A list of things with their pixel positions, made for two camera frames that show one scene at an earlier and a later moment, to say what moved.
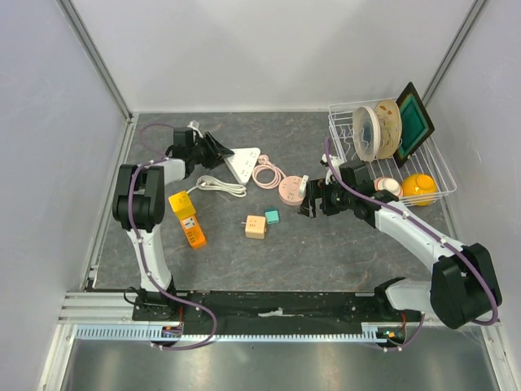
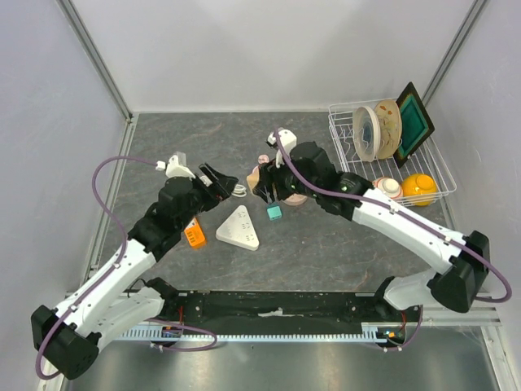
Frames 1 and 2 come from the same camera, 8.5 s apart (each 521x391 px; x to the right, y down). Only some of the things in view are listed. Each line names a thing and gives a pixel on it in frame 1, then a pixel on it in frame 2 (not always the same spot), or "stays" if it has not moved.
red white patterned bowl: [389, 184] stays
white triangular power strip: [242, 163] to [239, 230]
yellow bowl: [419, 189] stays
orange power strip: [194, 230] stays
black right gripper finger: [308, 207] to [264, 188]
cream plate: [366, 133] stays
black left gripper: [217, 152] to [221, 188]
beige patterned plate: [391, 129] stays
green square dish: [417, 125] stays
